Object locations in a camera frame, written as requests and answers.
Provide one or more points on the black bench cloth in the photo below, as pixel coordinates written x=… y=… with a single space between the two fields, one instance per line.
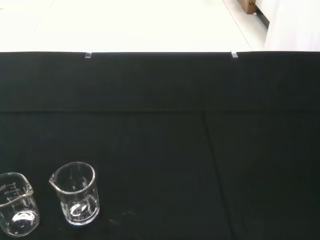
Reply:
x=160 y=150

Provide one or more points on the clear cloth clip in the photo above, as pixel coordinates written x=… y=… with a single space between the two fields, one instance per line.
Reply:
x=234 y=54
x=88 y=55

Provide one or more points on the brown cardboard box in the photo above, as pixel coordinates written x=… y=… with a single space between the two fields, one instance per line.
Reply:
x=247 y=6

